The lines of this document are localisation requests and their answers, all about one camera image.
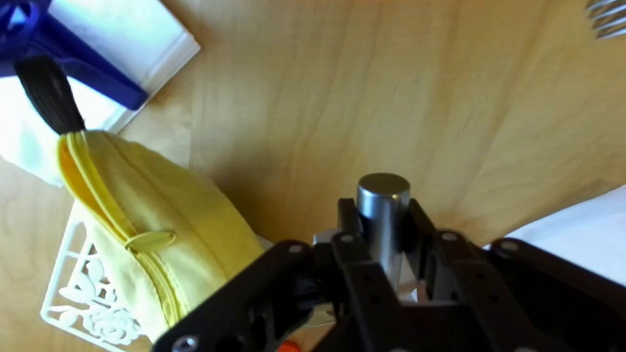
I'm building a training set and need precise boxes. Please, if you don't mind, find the white folded paper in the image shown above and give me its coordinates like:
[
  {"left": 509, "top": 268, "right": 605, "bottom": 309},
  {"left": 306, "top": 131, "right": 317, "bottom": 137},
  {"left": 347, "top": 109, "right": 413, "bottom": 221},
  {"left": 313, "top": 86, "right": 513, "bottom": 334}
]
[{"left": 0, "top": 0, "right": 204, "bottom": 187}]

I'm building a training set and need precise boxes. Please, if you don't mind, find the blue Connect Four game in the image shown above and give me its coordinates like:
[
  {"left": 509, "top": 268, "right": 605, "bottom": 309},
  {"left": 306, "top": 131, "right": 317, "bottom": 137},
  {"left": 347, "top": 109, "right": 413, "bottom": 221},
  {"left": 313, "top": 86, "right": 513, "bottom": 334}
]
[{"left": 0, "top": 0, "right": 151, "bottom": 113}]

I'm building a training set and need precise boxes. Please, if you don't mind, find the small red object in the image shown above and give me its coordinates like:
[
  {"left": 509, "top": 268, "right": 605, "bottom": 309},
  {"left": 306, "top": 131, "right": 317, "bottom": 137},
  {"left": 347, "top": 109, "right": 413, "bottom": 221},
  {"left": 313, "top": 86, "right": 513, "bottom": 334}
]
[{"left": 276, "top": 338, "right": 309, "bottom": 352}]

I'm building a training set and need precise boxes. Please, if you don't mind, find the white napkin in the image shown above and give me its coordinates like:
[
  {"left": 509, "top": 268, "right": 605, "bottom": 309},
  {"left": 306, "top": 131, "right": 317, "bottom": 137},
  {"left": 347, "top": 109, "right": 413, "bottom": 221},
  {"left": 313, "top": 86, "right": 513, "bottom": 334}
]
[{"left": 486, "top": 184, "right": 626, "bottom": 289}]

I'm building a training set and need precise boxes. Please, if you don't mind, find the yellow banana shaped pouch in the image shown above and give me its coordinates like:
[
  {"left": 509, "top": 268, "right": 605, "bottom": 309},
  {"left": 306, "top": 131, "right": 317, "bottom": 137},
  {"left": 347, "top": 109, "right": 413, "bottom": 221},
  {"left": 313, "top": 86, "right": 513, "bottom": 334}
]
[{"left": 14, "top": 56, "right": 266, "bottom": 344}]

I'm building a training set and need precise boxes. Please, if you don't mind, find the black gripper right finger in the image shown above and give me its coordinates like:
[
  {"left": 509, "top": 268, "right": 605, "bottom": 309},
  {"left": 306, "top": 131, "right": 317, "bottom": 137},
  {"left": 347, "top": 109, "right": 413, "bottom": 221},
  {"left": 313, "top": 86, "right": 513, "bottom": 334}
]
[{"left": 398, "top": 197, "right": 626, "bottom": 352}]

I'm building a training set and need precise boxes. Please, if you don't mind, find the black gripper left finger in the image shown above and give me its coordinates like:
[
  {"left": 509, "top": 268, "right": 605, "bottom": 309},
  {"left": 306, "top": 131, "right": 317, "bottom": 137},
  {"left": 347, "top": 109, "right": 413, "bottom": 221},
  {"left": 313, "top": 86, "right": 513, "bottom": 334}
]
[{"left": 151, "top": 197, "right": 407, "bottom": 352}]

